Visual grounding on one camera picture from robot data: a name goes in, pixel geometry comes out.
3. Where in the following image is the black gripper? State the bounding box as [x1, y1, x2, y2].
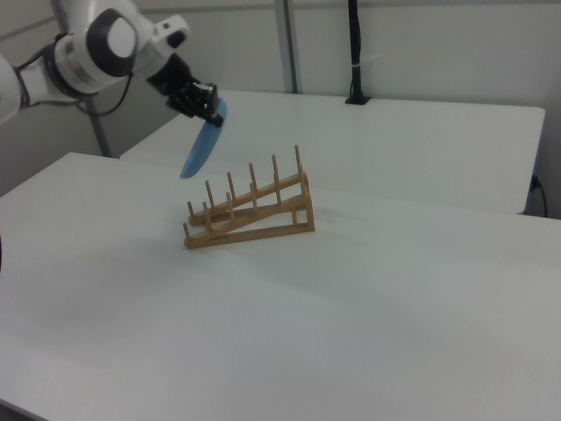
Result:
[145, 52, 226, 130]

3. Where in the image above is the blue plate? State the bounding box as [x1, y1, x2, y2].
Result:
[179, 98, 230, 180]

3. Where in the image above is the wooden plate rack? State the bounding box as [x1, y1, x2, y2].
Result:
[181, 144, 316, 252]

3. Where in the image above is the black clamped pole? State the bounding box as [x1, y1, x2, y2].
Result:
[344, 0, 373, 106]

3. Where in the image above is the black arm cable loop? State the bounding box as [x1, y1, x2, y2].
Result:
[77, 72, 136, 118]

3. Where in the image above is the black cable at table side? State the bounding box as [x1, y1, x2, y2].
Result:
[531, 174, 550, 217]

